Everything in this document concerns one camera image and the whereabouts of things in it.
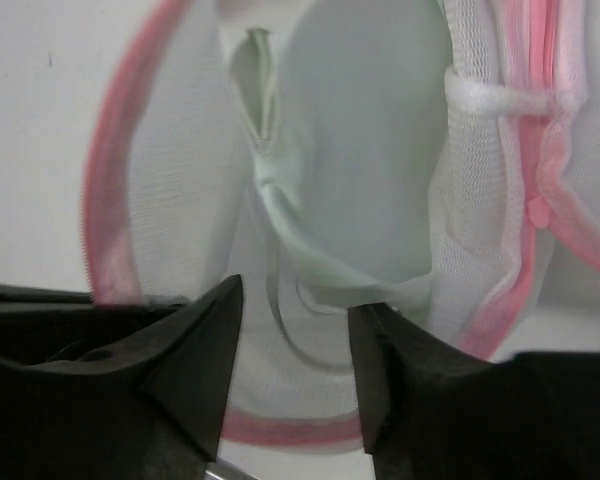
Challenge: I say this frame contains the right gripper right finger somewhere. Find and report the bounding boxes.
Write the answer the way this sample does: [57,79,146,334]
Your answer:
[348,304,600,479]

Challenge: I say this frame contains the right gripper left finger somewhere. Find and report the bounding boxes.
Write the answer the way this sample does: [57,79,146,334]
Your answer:
[0,275,243,479]

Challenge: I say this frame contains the pink mesh laundry bag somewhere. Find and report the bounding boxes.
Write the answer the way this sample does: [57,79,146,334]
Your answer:
[82,1,600,450]

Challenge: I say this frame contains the mint green bra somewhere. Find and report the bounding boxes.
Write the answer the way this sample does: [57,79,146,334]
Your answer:
[229,1,451,327]

